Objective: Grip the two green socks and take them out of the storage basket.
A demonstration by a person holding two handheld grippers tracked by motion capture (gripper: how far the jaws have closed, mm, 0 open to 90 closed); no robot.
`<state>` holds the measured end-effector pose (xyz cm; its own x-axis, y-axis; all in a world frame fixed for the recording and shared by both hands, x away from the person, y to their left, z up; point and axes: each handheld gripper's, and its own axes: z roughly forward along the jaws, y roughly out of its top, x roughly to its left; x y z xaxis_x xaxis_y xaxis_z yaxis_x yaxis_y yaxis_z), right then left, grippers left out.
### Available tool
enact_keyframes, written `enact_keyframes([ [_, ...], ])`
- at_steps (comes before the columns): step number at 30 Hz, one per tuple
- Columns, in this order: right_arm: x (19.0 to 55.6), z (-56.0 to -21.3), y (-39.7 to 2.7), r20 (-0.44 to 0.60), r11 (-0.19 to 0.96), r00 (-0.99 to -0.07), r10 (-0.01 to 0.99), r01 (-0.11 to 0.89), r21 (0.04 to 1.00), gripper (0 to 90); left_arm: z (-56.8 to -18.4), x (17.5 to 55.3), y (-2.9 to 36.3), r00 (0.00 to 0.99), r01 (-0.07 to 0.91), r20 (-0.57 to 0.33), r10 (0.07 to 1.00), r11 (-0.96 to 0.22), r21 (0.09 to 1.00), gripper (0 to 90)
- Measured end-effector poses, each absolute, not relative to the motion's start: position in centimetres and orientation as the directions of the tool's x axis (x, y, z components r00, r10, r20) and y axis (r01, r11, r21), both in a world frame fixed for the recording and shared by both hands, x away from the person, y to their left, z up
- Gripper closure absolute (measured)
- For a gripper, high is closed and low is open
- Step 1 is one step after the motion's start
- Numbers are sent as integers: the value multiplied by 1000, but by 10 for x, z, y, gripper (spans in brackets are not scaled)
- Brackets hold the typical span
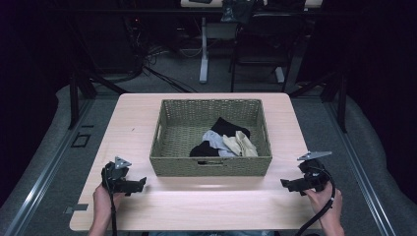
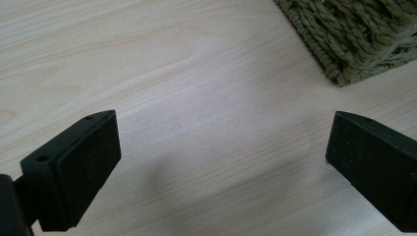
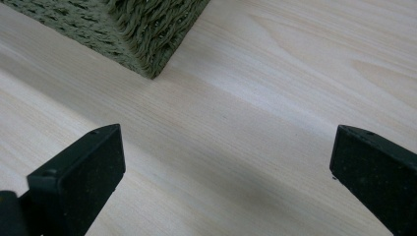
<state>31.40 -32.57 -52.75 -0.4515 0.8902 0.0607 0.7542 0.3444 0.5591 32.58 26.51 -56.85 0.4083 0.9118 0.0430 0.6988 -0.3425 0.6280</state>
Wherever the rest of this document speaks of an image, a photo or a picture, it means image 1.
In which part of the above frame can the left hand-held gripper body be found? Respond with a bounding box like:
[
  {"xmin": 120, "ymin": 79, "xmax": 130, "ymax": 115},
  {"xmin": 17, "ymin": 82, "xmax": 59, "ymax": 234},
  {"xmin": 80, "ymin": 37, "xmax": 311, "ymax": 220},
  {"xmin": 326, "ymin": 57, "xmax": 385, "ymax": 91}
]
[{"xmin": 100, "ymin": 156, "xmax": 143, "ymax": 195}]

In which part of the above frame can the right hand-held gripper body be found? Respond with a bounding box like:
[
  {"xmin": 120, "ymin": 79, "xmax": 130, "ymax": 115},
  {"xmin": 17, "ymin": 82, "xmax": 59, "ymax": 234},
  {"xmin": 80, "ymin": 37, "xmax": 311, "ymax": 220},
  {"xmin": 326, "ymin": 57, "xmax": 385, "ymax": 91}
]
[{"xmin": 296, "ymin": 150, "xmax": 332, "ymax": 194}]

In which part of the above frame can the person's right hand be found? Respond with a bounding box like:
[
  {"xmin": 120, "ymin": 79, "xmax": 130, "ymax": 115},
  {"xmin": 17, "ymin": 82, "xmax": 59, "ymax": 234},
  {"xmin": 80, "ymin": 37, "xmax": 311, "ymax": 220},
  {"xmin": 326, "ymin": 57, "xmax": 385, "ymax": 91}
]
[{"xmin": 303, "ymin": 188, "xmax": 344, "ymax": 224}]

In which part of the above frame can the person's left hand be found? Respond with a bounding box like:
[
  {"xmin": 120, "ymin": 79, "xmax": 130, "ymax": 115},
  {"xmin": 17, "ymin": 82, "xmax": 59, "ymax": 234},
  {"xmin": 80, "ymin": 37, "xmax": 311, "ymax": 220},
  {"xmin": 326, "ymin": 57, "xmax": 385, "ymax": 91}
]
[{"xmin": 92, "ymin": 183, "xmax": 126, "ymax": 223}]

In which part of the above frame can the grey floor tape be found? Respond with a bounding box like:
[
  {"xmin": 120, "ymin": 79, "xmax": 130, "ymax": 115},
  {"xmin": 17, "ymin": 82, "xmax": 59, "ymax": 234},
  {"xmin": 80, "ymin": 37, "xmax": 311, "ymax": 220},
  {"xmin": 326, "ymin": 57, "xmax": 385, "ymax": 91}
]
[{"xmin": 63, "ymin": 203, "xmax": 89, "ymax": 215}]

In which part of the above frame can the beige sock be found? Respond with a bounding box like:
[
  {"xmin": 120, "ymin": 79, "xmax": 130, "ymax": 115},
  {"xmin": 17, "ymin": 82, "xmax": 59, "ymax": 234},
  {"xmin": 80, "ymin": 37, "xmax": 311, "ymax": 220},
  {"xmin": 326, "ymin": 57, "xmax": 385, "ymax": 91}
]
[
  {"xmin": 235, "ymin": 130, "xmax": 260, "ymax": 157},
  {"xmin": 222, "ymin": 134, "xmax": 243, "ymax": 157}
]

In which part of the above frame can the green woven basket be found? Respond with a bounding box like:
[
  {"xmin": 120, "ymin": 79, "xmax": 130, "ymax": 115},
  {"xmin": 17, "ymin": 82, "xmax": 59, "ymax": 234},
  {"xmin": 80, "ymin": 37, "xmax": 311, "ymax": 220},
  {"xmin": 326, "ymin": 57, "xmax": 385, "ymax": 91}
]
[{"xmin": 149, "ymin": 98, "xmax": 273, "ymax": 178}]

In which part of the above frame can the black sock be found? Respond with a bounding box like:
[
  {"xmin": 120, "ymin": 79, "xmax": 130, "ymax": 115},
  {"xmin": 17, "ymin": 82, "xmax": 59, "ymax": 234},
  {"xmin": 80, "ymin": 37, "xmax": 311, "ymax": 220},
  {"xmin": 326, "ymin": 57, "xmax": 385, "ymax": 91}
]
[
  {"xmin": 210, "ymin": 116, "xmax": 252, "ymax": 139},
  {"xmin": 189, "ymin": 141, "xmax": 220, "ymax": 158}
]

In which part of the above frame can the black metal stand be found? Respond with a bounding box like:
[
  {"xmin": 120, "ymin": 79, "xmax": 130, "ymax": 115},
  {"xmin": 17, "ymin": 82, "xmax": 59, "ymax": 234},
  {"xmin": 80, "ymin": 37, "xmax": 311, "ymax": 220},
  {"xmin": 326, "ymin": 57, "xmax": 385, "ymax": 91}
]
[
  {"xmin": 66, "ymin": 29, "xmax": 130, "ymax": 131},
  {"xmin": 287, "ymin": 70, "xmax": 349, "ymax": 134}
]

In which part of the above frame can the grey sock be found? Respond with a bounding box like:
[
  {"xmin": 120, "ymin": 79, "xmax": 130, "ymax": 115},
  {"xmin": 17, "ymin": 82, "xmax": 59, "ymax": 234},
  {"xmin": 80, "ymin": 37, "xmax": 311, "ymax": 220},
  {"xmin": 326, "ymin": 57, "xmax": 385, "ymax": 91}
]
[{"xmin": 202, "ymin": 130, "xmax": 238, "ymax": 158}]

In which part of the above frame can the white desk leg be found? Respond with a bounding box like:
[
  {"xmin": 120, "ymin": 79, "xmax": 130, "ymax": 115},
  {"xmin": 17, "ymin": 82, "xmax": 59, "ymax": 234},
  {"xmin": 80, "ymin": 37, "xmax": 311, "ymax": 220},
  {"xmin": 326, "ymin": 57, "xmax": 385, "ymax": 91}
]
[
  {"xmin": 199, "ymin": 16, "xmax": 209, "ymax": 85},
  {"xmin": 274, "ymin": 66, "xmax": 286, "ymax": 84}
]

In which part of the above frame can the black chair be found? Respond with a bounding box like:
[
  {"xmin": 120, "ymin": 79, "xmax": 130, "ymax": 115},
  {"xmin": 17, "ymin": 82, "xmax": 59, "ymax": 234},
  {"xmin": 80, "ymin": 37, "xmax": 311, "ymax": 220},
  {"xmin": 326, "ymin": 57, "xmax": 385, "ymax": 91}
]
[{"xmin": 228, "ymin": 12, "xmax": 310, "ymax": 93}]

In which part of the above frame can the black bag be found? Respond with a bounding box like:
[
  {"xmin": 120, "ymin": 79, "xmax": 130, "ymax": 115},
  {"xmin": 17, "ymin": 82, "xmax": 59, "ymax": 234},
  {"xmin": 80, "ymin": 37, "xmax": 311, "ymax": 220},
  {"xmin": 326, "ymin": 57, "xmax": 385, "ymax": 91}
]
[{"xmin": 220, "ymin": 0, "xmax": 256, "ymax": 25}]

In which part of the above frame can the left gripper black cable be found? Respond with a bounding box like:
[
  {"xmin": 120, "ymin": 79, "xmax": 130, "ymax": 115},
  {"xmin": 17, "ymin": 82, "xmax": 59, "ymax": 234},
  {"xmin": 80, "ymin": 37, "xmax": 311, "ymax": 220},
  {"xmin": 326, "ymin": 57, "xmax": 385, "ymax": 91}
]
[{"xmin": 103, "ymin": 183, "xmax": 119, "ymax": 236}]

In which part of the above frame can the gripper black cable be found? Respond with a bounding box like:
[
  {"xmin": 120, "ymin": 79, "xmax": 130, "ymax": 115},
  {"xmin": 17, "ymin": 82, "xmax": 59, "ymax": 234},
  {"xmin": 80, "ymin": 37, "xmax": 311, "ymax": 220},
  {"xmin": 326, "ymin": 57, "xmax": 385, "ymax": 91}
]
[
  {"xmin": 103, "ymin": 183, "xmax": 119, "ymax": 236},
  {"xmin": 294, "ymin": 166, "xmax": 337, "ymax": 236}
]

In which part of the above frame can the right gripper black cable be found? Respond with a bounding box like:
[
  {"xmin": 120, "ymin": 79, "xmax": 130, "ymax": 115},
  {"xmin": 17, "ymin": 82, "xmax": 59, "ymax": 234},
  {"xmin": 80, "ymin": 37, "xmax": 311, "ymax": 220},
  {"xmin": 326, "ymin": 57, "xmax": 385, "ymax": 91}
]
[{"xmin": 294, "ymin": 166, "xmax": 337, "ymax": 236}]

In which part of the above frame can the metal floor rail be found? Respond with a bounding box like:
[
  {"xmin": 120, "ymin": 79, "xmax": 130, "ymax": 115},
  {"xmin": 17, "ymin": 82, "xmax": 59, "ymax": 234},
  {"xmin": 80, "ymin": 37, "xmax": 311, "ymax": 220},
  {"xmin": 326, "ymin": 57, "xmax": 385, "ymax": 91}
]
[
  {"xmin": 3, "ymin": 97, "xmax": 96, "ymax": 236},
  {"xmin": 323, "ymin": 101, "xmax": 399, "ymax": 236}
]

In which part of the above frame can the bundle of floor cables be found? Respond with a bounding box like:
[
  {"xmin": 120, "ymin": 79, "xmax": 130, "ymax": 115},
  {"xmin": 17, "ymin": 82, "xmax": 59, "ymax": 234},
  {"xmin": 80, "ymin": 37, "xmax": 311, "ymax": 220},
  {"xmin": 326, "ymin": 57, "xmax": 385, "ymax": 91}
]
[{"xmin": 122, "ymin": 16, "xmax": 200, "ymax": 93}]

